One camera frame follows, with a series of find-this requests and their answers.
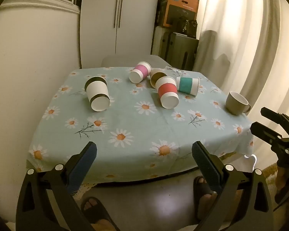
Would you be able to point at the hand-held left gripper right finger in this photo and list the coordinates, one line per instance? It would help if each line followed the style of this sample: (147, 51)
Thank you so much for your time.
(206, 166)

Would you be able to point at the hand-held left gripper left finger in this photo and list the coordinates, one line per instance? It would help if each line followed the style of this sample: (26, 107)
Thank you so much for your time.
(84, 163)

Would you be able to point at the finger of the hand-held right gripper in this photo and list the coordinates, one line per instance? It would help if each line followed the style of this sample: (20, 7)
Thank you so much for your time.
(262, 130)
(271, 113)

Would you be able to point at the black banded white paper cup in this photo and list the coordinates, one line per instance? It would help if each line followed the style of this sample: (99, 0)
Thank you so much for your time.
(97, 90)

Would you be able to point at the teal banded white paper cup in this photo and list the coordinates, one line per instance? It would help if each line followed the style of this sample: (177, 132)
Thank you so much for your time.
(186, 84)

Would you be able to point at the red banded white paper cup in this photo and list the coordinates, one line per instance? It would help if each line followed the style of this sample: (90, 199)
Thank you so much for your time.
(167, 90)

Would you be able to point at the gold paper cup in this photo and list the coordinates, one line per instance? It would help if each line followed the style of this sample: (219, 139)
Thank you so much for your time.
(156, 77)

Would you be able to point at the pink banded white paper cup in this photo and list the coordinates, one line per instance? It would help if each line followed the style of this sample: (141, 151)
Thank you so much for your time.
(142, 71)

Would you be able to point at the person's right hand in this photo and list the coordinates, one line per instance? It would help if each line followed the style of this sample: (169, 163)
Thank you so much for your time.
(281, 179)

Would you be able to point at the person's right foot in slipper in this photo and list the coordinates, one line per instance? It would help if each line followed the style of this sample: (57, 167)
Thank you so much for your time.
(203, 192)

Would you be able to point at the person's foot in slipper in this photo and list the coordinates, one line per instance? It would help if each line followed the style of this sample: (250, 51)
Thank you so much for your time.
(96, 209)
(203, 192)

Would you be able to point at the beige shaggy rug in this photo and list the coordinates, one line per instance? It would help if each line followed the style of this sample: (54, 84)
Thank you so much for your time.
(271, 178)

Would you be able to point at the beige ceramic mug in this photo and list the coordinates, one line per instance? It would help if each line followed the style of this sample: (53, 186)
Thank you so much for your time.
(233, 105)

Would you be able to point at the person's left foot in slipper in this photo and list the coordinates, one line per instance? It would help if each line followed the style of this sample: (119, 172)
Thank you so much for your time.
(96, 209)

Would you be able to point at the daisy print blue tablecloth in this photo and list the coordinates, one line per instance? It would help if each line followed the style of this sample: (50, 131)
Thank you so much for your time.
(134, 118)

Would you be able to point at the cream curtain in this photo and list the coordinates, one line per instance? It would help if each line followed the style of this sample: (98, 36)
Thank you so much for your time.
(250, 41)

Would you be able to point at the clear plastic wrapper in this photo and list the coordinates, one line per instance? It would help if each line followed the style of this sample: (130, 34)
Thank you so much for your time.
(174, 69)

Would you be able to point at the dark green suitcase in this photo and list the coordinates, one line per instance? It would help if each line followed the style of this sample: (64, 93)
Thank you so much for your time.
(183, 50)

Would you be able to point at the grey chair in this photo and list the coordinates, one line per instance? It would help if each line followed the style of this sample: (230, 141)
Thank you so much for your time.
(125, 61)

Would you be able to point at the grey suitcase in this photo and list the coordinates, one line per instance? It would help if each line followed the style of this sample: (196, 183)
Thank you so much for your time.
(160, 43)

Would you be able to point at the orange and black cardboard box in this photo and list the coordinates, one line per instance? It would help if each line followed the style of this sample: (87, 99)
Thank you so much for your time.
(180, 4)

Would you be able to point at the white wardrobe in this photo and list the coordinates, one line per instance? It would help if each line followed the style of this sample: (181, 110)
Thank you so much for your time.
(98, 16)

